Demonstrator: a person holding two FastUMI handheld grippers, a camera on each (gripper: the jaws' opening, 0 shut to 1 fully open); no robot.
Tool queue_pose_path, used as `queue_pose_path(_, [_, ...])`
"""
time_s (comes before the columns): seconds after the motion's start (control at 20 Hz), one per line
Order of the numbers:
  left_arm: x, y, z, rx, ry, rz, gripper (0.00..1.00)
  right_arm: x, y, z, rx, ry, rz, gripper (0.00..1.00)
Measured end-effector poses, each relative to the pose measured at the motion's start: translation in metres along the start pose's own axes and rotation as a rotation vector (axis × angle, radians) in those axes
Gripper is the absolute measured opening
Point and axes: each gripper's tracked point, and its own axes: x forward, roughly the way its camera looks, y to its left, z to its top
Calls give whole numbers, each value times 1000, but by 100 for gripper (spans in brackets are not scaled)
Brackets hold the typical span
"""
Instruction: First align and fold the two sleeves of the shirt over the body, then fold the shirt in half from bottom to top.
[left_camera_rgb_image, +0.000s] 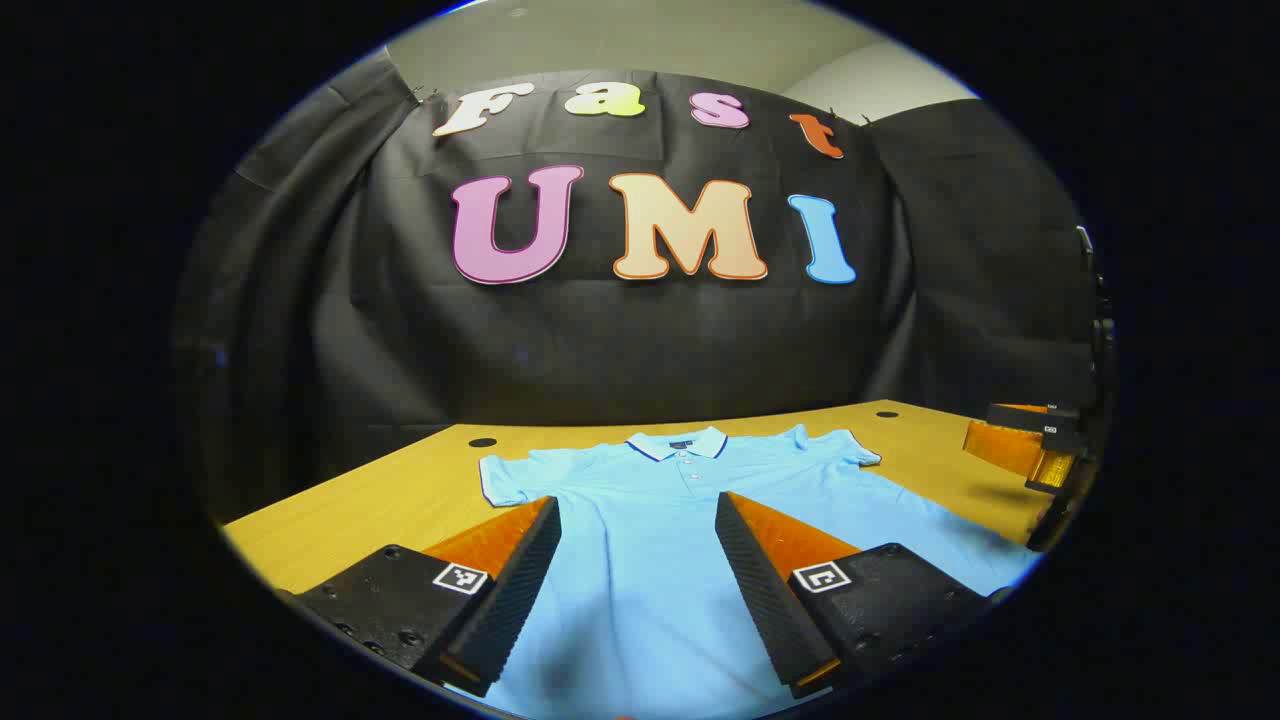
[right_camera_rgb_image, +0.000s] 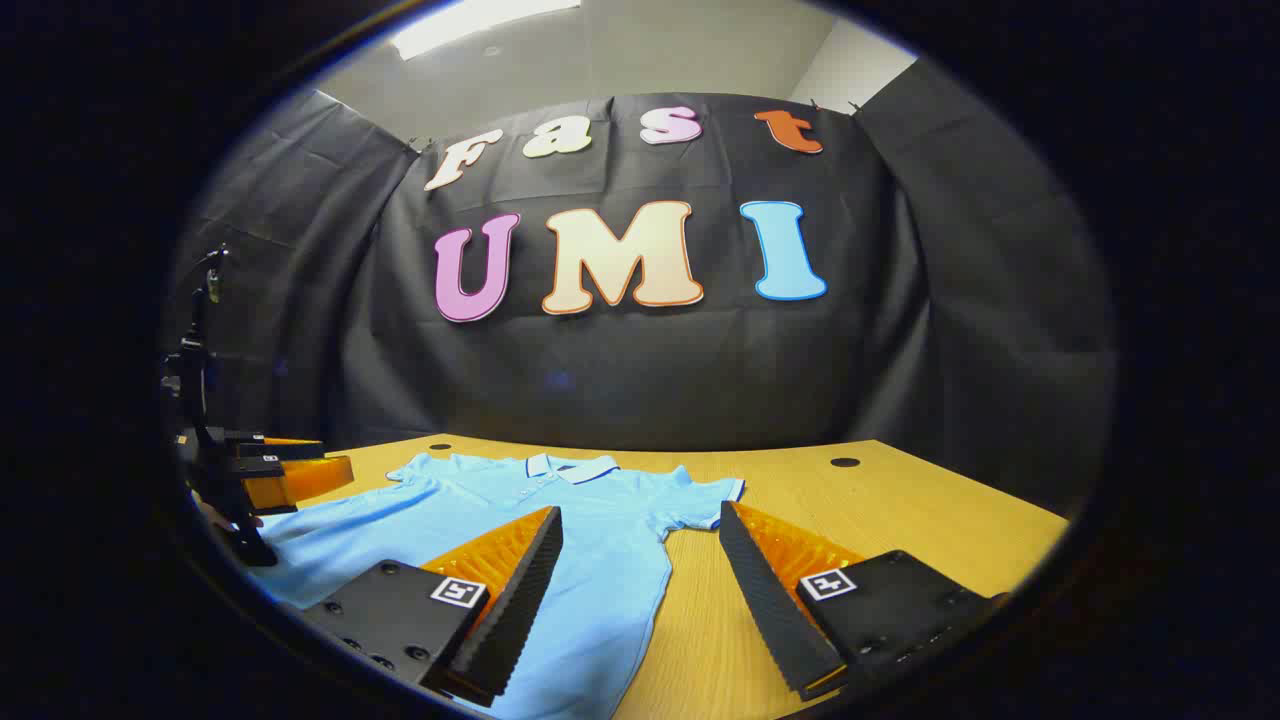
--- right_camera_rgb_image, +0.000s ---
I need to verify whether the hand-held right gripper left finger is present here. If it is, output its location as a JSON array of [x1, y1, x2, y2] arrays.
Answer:
[[300, 505, 564, 709]]

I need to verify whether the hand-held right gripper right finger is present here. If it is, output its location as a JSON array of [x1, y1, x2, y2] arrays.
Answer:
[[718, 500, 1011, 701]]

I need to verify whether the light blue polo T-shirt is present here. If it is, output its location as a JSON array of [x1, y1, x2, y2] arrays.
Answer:
[[245, 452, 746, 720]]

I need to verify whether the black backdrop cloth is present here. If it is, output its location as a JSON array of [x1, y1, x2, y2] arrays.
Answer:
[[165, 88, 1116, 511]]

